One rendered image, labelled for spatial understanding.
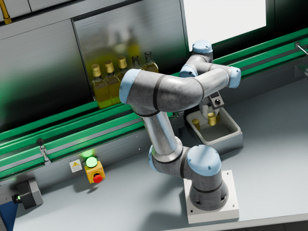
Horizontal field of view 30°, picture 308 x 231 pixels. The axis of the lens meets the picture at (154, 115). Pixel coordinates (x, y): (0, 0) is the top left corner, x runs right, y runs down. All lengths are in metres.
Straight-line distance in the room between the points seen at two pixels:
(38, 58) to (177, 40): 0.63
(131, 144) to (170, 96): 0.78
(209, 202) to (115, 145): 0.52
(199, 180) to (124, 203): 0.39
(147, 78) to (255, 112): 1.00
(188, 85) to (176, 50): 0.89
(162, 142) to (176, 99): 0.29
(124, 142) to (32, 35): 0.59
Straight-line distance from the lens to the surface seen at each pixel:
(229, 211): 2.20
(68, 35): 2.47
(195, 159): 2.06
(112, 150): 2.47
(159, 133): 1.95
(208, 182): 2.10
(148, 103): 1.78
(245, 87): 2.70
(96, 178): 2.41
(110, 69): 2.40
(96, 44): 2.49
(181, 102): 1.76
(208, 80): 1.91
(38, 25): 2.40
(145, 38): 2.55
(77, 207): 2.39
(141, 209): 2.31
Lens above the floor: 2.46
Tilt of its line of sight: 39 degrees down
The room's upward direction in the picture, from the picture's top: 10 degrees counter-clockwise
